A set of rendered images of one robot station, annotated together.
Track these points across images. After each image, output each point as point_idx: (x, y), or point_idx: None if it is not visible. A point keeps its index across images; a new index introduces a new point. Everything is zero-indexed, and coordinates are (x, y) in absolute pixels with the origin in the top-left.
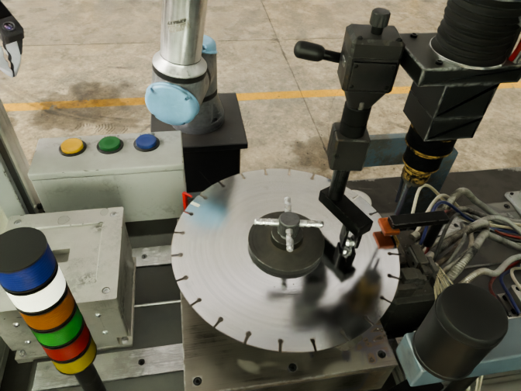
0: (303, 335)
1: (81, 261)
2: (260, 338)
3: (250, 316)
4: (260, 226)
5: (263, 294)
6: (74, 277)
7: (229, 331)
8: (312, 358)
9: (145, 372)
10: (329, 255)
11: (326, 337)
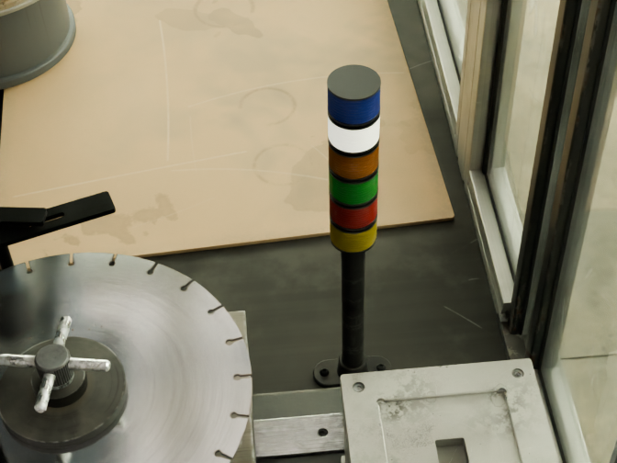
0: (81, 268)
1: (411, 440)
2: (137, 266)
3: (143, 289)
4: (97, 411)
5: (119, 317)
6: (414, 412)
7: (174, 275)
8: None
9: (315, 418)
10: (0, 371)
11: (53, 265)
